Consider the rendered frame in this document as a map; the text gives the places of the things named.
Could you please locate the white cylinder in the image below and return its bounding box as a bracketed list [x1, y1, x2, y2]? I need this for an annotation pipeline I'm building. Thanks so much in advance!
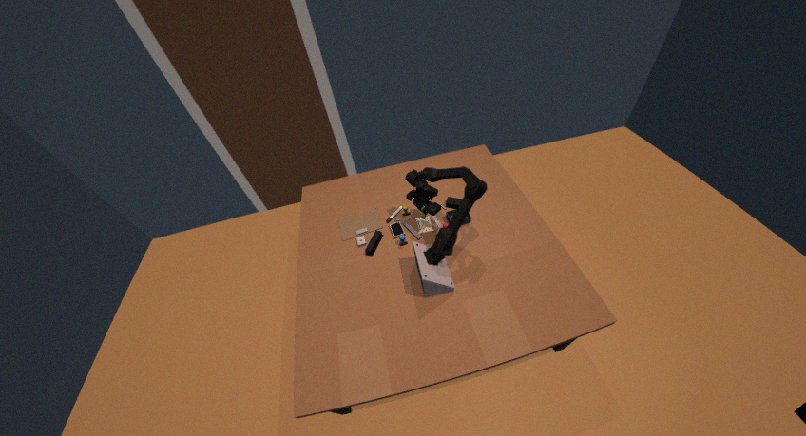
[386, 206, 403, 222]

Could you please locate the cream inspection card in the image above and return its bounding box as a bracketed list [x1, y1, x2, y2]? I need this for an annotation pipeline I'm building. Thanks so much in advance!
[416, 216, 433, 234]

